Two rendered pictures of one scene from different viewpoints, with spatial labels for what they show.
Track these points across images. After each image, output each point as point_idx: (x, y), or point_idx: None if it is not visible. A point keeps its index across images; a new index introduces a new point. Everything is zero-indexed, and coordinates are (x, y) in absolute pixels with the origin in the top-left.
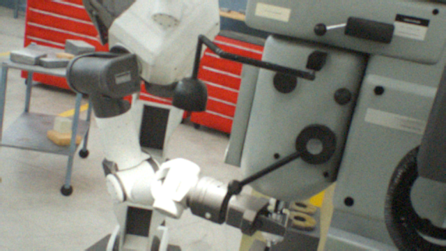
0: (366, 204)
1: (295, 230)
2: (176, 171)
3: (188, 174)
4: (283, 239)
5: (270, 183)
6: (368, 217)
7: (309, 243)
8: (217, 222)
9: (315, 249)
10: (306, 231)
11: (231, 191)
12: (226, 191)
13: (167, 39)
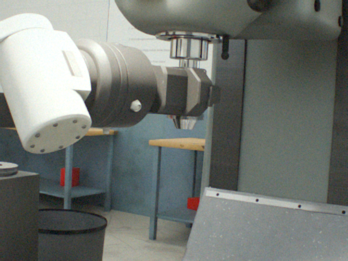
0: (322, 7)
1: (12, 176)
2: (41, 35)
3: (64, 37)
4: (4, 197)
5: (245, 0)
6: (321, 24)
7: (31, 188)
8: (143, 117)
9: (37, 193)
10: (18, 173)
11: (273, 1)
12: (140, 51)
13: None
